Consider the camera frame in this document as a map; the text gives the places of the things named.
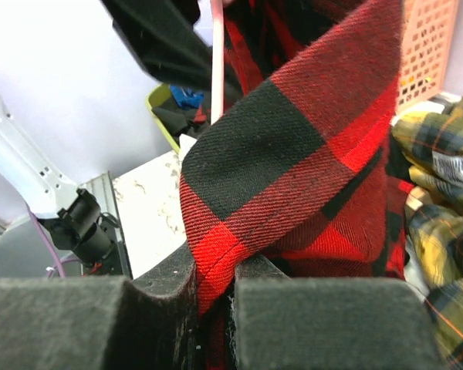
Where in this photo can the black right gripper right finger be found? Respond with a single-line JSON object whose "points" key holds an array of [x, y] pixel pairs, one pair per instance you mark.
{"points": [[328, 323]]}

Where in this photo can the blue plaid shirt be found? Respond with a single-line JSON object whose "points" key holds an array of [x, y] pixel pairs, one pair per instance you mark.
{"points": [[186, 98]]}

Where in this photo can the black garment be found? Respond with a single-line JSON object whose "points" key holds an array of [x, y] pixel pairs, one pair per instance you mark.
{"points": [[192, 122]]}

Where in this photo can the yellow plaid shirt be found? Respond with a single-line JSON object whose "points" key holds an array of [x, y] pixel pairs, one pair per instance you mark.
{"points": [[432, 146]]}

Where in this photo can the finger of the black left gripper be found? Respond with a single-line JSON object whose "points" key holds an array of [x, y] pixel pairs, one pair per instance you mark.
{"points": [[160, 35]]}

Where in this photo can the green laundry basket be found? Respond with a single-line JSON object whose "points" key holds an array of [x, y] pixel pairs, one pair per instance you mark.
{"points": [[161, 105]]}

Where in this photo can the pink wire hanger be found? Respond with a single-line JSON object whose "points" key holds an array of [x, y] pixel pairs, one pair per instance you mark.
{"points": [[218, 64]]}

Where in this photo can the pink file organizer rack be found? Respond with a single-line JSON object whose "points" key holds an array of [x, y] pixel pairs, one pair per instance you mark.
{"points": [[428, 29]]}

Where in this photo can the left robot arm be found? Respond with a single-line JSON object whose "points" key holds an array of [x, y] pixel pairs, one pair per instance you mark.
{"points": [[73, 106]]}

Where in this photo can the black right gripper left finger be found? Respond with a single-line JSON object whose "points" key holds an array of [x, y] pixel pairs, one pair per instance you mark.
{"points": [[102, 322]]}

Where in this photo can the aluminium rail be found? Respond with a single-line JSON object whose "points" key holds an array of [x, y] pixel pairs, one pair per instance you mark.
{"points": [[117, 262]]}

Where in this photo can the red black plaid shirt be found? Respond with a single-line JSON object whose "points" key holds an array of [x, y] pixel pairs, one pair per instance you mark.
{"points": [[302, 168]]}

